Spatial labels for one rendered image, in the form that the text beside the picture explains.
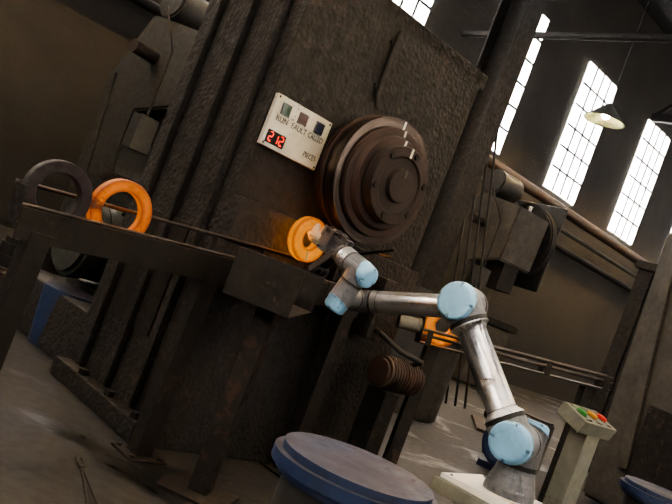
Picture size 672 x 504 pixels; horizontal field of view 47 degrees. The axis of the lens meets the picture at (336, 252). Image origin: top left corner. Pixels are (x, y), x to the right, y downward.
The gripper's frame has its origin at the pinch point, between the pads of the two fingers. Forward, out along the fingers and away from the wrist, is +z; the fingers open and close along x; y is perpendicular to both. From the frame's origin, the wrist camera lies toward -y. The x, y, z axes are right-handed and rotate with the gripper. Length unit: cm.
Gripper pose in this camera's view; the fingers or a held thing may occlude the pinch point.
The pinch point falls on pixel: (309, 234)
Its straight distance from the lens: 267.8
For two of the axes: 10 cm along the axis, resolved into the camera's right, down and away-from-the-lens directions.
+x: -6.8, -2.7, -6.8
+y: 5.0, -8.5, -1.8
